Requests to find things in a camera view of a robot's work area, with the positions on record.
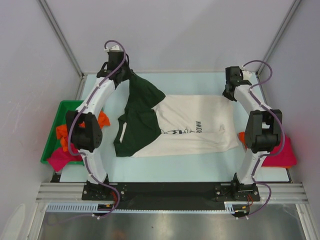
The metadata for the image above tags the folded pink t-shirt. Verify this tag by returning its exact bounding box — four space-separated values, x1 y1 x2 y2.
262 135 297 169

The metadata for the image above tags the green plastic bin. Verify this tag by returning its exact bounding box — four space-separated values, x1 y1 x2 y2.
40 100 82 165

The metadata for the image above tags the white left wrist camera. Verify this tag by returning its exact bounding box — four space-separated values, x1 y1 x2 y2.
104 44 122 53

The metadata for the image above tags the orange t-shirt in bin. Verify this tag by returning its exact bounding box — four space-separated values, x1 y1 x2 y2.
55 111 111 152

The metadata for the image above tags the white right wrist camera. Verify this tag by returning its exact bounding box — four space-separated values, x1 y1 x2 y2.
241 70 253 81

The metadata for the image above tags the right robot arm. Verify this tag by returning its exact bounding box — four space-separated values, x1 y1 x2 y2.
222 66 284 201

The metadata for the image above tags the pink t-shirt in bin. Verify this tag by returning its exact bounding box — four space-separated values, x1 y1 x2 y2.
47 147 83 172

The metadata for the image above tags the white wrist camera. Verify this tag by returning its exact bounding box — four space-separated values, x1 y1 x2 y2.
104 44 122 53
241 70 253 81

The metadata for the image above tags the left aluminium corner post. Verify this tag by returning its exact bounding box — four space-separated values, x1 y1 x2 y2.
36 0 84 79

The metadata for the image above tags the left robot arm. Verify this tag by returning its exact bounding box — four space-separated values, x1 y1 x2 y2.
65 50 132 200

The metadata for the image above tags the slotted cable duct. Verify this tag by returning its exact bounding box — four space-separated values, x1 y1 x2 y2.
46 202 250 214

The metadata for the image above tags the right aluminium corner post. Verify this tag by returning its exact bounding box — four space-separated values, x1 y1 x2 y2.
262 0 303 63

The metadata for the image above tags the white and green t-shirt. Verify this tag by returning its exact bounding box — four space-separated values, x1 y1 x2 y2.
113 73 238 158

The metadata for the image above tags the folded orange t-shirt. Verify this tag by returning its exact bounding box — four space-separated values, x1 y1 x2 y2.
237 131 247 150

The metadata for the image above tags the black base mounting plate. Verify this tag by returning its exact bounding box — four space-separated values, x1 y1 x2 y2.
81 182 261 206

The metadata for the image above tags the aluminium frame rail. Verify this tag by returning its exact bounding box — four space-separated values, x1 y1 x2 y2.
35 182 309 204

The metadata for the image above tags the aluminium corner post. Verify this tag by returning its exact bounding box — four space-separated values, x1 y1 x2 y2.
36 0 84 79
262 0 303 63

